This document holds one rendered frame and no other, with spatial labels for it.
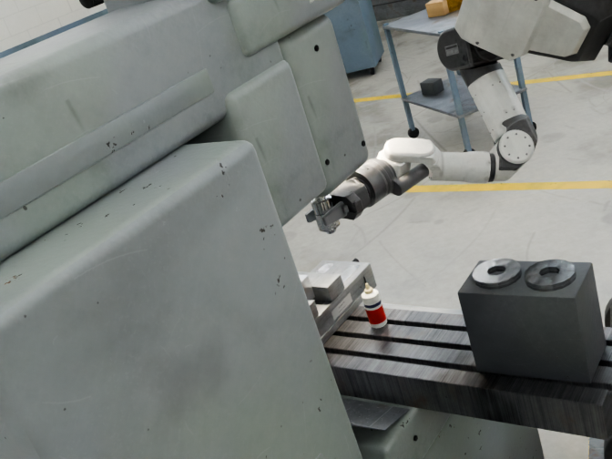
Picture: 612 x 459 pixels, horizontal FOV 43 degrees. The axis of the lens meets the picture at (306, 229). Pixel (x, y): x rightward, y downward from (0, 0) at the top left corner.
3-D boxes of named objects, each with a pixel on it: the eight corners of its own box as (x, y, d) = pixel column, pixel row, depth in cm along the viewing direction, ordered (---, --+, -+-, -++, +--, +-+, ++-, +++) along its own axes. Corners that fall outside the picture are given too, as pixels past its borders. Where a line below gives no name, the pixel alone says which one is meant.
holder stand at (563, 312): (497, 336, 162) (477, 253, 154) (606, 344, 149) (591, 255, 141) (476, 372, 154) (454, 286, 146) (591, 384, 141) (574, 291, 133)
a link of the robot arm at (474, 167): (437, 187, 180) (521, 188, 181) (446, 175, 170) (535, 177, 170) (437, 143, 183) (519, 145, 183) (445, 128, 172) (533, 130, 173)
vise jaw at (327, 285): (296, 283, 194) (291, 270, 193) (345, 288, 185) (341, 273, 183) (282, 297, 190) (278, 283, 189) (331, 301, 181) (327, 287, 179)
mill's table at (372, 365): (197, 313, 230) (187, 290, 227) (639, 362, 154) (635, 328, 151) (143, 361, 214) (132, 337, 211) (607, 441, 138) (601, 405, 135)
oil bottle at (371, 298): (375, 318, 183) (363, 278, 178) (390, 319, 180) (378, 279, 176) (367, 328, 180) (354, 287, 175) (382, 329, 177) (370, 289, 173)
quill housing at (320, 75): (299, 163, 174) (253, 23, 161) (377, 158, 161) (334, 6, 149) (249, 203, 161) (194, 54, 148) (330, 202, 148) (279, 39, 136)
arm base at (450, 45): (497, 73, 190) (478, 32, 192) (530, 45, 179) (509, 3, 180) (450, 85, 183) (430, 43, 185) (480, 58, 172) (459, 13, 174)
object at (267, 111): (237, 190, 161) (192, 70, 151) (332, 188, 146) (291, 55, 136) (177, 236, 148) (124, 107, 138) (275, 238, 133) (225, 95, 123)
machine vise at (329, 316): (330, 281, 205) (318, 246, 201) (377, 286, 196) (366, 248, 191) (249, 362, 182) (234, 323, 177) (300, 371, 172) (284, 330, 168)
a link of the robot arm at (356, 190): (310, 185, 169) (348, 160, 175) (322, 223, 173) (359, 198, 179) (350, 189, 160) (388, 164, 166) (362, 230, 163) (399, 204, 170)
